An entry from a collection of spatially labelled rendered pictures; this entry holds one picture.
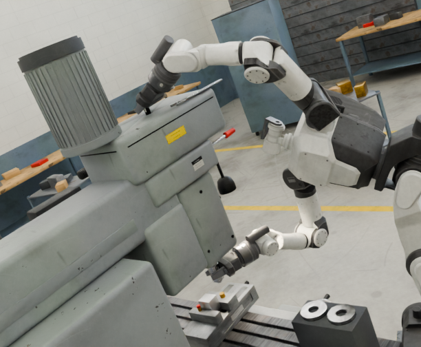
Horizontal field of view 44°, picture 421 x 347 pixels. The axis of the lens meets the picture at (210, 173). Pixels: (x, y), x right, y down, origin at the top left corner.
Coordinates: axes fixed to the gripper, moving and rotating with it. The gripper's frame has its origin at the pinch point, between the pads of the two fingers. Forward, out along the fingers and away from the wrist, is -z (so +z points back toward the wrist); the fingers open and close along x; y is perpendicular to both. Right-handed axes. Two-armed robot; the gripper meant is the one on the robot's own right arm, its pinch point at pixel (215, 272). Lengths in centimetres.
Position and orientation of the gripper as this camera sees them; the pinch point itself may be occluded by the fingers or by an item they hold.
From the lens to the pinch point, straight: 202.8
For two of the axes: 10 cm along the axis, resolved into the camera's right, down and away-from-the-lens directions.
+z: 8.3, -4.5, 3.3
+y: 3.6, 8.8, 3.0
